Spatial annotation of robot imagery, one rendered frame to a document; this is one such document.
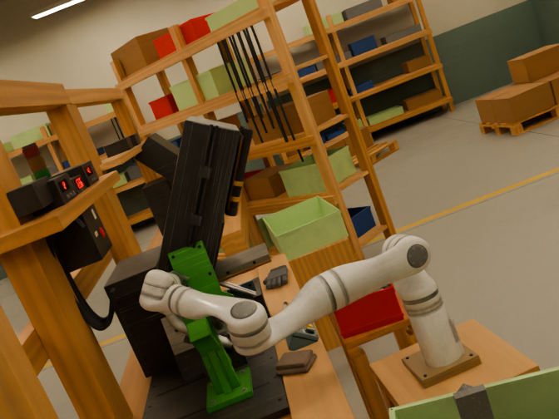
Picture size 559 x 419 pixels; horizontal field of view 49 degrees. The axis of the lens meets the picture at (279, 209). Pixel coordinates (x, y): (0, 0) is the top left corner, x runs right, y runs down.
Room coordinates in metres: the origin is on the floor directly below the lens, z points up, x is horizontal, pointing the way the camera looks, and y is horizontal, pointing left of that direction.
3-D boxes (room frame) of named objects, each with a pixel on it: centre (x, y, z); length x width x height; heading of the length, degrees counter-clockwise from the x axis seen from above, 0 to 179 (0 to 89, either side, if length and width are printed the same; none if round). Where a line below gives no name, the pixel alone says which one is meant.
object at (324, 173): (5.32, 0.14, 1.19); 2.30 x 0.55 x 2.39; 40
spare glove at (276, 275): (2.33, 0.11, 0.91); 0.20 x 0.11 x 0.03; 173
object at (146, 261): (2.02, 0.52, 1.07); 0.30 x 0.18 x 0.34; 2
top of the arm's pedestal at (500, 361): (1.38, -0.25, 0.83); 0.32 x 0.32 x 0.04; 5
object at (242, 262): (2.00, 0.28, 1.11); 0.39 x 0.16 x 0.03; 92
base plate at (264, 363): (1.92, 0.38, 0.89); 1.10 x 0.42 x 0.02; 2
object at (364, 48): (10.36, -1.80, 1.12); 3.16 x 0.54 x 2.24; 89
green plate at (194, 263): (1.84, 0.32, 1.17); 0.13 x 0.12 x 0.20; 2
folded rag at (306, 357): (1.56, 0.11, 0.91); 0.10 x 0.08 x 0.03; 60
